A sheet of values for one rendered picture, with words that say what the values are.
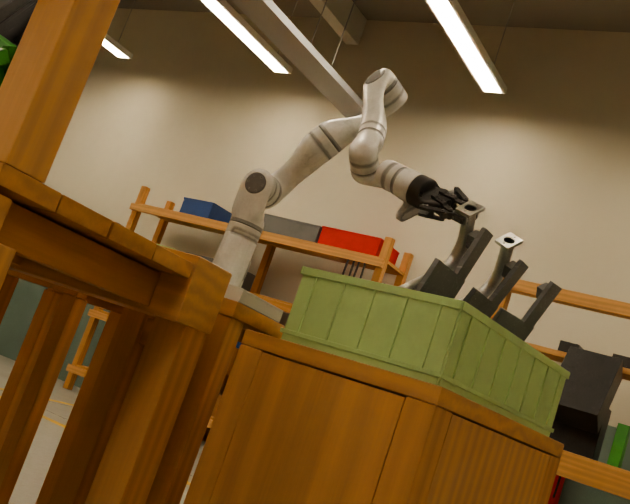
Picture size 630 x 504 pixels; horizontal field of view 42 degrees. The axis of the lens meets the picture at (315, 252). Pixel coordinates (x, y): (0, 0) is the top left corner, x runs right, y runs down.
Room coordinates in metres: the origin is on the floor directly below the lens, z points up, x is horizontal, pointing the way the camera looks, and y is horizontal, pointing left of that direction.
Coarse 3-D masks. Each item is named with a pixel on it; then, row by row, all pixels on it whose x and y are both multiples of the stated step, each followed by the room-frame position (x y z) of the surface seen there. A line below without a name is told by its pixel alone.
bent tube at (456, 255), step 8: (456, 208) 1.72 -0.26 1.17; (464, 208) 1.72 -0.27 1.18; (472, 208) 1.74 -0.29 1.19; (480, 208) 1.72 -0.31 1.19; (472, 216) 1.71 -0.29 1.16; (472, 224) 1.74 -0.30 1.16; (464, 232) 1.75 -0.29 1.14; (464, 240) 1.77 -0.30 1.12; (456, 248) 1.78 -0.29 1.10; (464, 248) 1.78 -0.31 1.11; (448, 256) 1.80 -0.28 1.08; (456, 256) 1.79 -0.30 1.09; (448, 264) 1.79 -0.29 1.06; (456, 264) 1.79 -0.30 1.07; (416, 280) 1.74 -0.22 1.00; (408, 288) 1.72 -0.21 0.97
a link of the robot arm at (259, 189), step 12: (252, 180) 2.15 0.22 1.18; (264, 180) 2.14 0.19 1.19; (276, 180) 2.18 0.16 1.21; (240, 192) 2.16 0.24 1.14; (252, 192) 2.14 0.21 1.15; (264, 192) 2.14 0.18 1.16; (276, 192) 2.17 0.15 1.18; (240, 204) 2.15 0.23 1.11; (252, 204) 2.14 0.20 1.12; (264, 204) 2.14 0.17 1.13; (240, 216) 2.15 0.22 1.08; (252, 216) 2.14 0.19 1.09
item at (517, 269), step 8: (512, 264) 1.87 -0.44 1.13; (520, 264) 1.85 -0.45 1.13; (504, 272) 1.88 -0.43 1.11; (512, 272) 1.85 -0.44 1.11; (520, 272) 1.87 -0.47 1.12; (504, 280) 1.86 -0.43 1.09; (512, 280) 1.87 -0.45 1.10; (472, 288) 1.80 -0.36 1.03; (496, 288) 1.87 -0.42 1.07; (504, 288) 1.87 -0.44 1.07; (472, 296) 1.80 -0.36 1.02; (480, 296) 1.82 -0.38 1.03; (496, 296) 1.87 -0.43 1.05; (504, 296) 1.89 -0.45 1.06; (472, 304) 1.82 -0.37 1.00; (480, 304) 1.84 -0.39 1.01; (488, 304) 1.87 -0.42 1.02; (496, 304) 1.89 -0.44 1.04; (488, 312) 1.89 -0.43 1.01
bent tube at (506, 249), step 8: (496, 240) 1.84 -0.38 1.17; (504, 240) 1.86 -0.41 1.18; (512, 240) 1.85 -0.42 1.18; (520, 240) 1.84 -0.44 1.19; (504, 248) 1.83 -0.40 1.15; (512, 248) 1.84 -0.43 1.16; (504, 256) 1.86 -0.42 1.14; (496, 264) 1.89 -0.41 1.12; (504, 264) 1.88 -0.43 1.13; (496, 272) 1.90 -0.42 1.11; (488, 280) 1.91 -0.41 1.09; (496, 280) 1.90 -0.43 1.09; (480, 288) 1.92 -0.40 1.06; (488, 288) 1.91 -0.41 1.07; (488, 296) 1.92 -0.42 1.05
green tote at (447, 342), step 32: (320, 288) 1.79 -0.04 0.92; (352, 288) 1.73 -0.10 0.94; (384, 288) 1.68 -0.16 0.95; (288, 320) 1.82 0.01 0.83; (320, 320) 1.77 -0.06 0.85; (352, 320) 1.72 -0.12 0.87; (384, 320) 1.67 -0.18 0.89; (416, 320) 1.62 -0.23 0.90; (448, 320) 1.58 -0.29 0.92; (480, 320) 1.62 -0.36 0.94; (352, 352) 1.70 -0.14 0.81; (384, 352) 1.65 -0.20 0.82; (416, 352) 1.61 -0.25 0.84; (448, 352) 1.57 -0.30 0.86; (480, 352) 1.66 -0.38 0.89; (512, 352) 1.77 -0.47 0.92; (448, 384) 1.59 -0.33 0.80; (480, 384) 1.69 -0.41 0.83; (512, 384) 1.81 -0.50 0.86; (544, 384) 1.93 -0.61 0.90; (512, 416) 1.84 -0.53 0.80; (544, 416) 1.98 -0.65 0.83
